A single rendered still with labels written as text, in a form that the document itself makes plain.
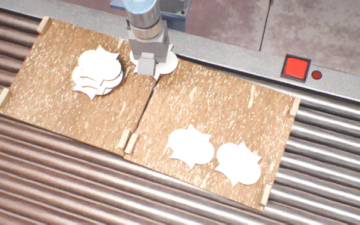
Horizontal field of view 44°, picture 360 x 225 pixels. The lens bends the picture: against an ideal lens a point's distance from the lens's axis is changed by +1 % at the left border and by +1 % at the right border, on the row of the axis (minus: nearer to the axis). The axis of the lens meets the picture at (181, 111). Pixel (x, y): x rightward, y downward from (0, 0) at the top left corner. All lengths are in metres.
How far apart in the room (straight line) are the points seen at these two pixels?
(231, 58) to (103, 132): 0.45
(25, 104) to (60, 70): 0.15
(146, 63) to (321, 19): 1.66
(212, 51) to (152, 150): 0.37
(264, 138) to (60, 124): 0.59
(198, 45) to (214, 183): 0.45
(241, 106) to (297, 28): 1.33
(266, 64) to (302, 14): 1.27
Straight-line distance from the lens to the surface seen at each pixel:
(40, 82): 1.42
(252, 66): 1.38
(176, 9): 1.51
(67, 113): 1.35
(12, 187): 1.35
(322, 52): 2.53
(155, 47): 1.09
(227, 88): 1.32
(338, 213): 1.27
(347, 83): 1.41
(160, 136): 1.26
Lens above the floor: 2.13
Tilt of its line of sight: 68 degrees down
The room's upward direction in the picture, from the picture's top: 7 degrees counter-clockwise
